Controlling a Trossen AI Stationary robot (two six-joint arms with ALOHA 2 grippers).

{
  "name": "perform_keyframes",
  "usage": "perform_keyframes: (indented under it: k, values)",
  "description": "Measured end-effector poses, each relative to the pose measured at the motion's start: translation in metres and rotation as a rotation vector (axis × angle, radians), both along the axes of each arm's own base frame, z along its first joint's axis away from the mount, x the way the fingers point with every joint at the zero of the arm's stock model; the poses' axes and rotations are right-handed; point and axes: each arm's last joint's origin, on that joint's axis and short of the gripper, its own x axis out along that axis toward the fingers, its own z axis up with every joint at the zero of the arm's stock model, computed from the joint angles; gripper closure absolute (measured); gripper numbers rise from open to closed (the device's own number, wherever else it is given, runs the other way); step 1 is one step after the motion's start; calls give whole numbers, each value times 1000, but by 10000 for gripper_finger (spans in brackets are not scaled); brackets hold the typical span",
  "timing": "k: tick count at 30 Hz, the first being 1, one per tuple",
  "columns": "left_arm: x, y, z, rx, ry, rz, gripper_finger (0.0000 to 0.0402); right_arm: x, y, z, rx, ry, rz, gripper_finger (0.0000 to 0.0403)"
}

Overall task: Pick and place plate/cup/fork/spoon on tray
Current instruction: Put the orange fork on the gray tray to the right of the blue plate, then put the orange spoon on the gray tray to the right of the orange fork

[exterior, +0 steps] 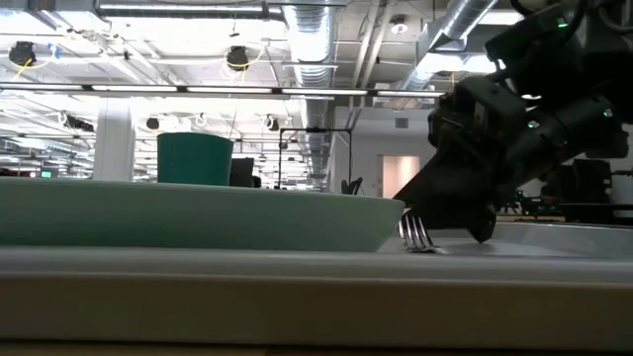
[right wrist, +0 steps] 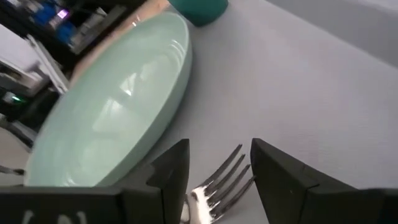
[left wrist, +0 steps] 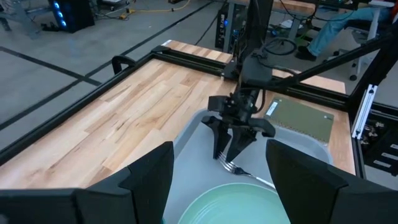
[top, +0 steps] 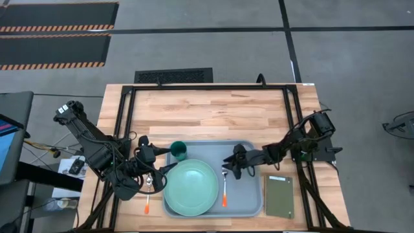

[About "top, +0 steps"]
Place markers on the clear plastic bottle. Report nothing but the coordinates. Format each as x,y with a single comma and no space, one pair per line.
61,204

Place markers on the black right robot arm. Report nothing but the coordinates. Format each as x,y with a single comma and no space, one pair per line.
300,136

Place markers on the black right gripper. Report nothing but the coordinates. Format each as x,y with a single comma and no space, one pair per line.
244,157

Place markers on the white paper sheet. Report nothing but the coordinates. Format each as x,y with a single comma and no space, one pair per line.
66,181

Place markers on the black side desk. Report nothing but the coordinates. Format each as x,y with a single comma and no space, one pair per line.
48,176

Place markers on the computer monitor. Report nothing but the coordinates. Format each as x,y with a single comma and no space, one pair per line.
6,145

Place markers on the grey plastic tray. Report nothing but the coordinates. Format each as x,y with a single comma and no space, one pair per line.
242,194

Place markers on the mint green plate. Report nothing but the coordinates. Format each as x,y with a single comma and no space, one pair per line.
191,187

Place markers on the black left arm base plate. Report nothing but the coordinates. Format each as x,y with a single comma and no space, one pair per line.
89,155

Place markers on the black handheld controller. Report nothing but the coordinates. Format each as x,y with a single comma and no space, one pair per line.
76,166

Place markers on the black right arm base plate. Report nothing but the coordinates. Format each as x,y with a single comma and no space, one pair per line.
323,152

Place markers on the dark green cup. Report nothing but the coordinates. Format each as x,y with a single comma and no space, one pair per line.
178,150

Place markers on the black floor vent grille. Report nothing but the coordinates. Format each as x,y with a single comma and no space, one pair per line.
173,75

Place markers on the olive green notebook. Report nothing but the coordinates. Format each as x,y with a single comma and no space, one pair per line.
279,196

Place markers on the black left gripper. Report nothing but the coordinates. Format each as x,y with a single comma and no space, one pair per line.
146,152

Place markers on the black mat with hazard stripes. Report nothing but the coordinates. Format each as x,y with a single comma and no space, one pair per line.
51,48
58,14

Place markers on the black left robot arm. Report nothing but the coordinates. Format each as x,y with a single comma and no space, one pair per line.
93,145

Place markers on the black aluminium table frame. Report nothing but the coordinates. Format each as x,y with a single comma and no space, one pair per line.
210,87

